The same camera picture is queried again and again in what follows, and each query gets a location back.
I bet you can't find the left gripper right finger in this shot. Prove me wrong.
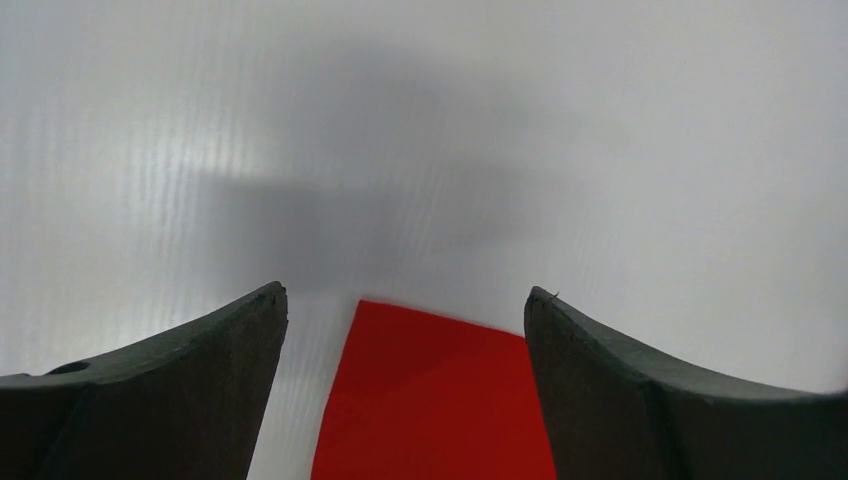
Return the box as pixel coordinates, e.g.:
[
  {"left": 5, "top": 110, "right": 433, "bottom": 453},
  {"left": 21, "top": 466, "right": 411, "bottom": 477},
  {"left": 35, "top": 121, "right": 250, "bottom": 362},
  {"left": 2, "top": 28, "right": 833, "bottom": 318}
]
[{"left": 524, "top": 287, "right": 847, "bottom": 479}]

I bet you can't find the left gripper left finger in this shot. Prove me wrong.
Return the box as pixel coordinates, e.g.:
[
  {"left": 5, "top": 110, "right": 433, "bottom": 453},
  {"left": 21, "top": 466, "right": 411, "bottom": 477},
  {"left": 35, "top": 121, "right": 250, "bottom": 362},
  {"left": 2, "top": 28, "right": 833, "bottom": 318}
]
[{"left": 1, "top": 282, "right": 288, "bottom": 479}]

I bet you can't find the red t shirt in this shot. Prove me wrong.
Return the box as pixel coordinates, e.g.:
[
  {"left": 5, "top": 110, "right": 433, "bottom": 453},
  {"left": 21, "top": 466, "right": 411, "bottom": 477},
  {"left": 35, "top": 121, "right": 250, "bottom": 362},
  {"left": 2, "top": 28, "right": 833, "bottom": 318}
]
[{"left": 311, "top": 300, "right": 555, "bottom": 480}]

